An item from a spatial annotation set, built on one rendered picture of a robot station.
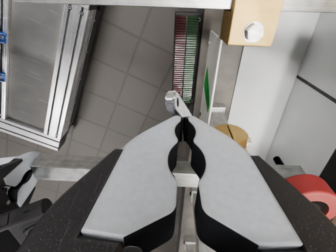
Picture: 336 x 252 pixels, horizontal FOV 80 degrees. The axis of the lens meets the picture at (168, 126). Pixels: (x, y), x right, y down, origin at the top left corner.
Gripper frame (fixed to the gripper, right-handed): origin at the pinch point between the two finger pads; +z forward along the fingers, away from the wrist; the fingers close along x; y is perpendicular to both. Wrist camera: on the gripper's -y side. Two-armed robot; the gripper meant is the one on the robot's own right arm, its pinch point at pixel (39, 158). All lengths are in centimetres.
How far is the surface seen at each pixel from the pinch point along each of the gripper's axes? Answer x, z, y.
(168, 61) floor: 4, 83, -20
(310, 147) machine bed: 1, 7, -51
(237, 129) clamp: -8.4, -1.0, -32.5
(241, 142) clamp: -8.2, -4.1, -32.3
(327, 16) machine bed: -22, 18, -51
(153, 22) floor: -14, 83, -12
